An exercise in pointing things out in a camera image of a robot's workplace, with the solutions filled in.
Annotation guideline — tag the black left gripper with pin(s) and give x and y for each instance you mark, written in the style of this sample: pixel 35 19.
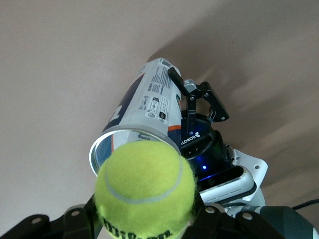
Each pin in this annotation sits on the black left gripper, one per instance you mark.
pixel 207 149

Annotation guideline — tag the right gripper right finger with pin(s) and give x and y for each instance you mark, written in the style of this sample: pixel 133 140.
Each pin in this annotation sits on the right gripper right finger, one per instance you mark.
pixel 224 226

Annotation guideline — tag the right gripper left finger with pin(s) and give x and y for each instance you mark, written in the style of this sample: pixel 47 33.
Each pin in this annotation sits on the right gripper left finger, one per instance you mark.
pixel 64 224

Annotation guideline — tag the clear Wilson tennis ball can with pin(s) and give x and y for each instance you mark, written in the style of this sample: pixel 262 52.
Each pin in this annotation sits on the clear Wilson tennis ball can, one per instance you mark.
pixel 149 99

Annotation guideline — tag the yellow-green Wilson tennis ball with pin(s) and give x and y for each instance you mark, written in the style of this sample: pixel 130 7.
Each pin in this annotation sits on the yellow-green Wilson tennis ball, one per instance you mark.
pixel 144 184

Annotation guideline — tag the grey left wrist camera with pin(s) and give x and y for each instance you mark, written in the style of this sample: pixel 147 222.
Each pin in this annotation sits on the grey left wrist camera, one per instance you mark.
pixel 224 189

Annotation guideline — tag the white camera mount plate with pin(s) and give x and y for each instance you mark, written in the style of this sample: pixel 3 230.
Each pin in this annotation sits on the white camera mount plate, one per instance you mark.
pixel 254 164

